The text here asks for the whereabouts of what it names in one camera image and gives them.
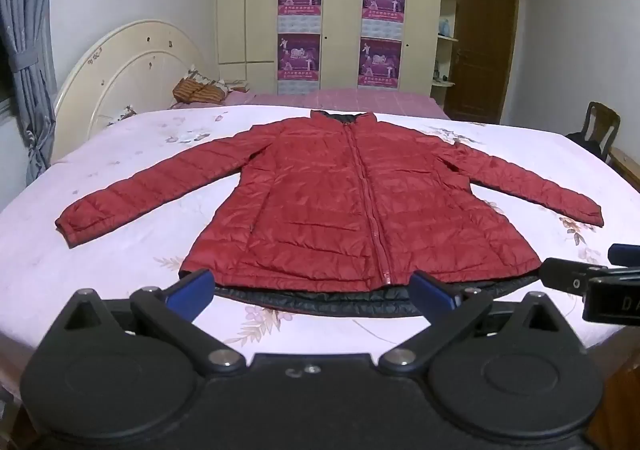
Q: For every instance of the pink checked bedspread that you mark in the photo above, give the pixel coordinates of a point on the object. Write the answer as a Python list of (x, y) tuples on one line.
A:
[(340, 99)]

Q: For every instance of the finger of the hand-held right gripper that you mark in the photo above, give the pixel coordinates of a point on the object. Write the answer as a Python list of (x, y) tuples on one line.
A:
[(570, 272), (625, 254)]

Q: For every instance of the wooden furniture edge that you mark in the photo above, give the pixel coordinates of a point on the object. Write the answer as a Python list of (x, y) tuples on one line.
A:
[(627, 162)]

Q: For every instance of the red down jacket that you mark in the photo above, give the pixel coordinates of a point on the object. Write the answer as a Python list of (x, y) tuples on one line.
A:
[(320, 210)]

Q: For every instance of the floral pink bed sheet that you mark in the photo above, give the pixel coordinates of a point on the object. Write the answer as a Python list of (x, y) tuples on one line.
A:
[(125, 235)]

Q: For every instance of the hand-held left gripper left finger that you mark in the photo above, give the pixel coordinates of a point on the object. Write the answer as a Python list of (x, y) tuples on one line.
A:
[(192, 287)]

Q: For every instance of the wooden chair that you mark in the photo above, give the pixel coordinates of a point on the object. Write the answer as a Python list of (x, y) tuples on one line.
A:
[(597, 127)]

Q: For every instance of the cream bed headboard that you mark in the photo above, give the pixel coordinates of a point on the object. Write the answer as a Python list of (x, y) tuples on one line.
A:
[(130, 74)]

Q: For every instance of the cream corner shelf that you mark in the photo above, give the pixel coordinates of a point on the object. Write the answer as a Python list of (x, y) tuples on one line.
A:
[(446, 34)]

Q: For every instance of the striped brown pillow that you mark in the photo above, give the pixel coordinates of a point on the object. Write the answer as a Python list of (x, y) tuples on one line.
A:
[(197, 89)]

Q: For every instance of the cream wardrobe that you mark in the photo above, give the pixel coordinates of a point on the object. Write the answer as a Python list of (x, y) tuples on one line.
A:
[(340, 4)]

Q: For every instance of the brown wooden door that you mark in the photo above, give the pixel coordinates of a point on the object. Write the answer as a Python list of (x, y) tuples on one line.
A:
[(482, 44)]

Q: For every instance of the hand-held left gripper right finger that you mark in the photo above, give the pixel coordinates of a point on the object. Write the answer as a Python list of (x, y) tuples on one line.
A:
[(432, 292)]

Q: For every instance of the grey curtain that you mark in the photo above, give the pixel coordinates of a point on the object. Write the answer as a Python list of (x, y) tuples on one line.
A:
[(27, 39)]

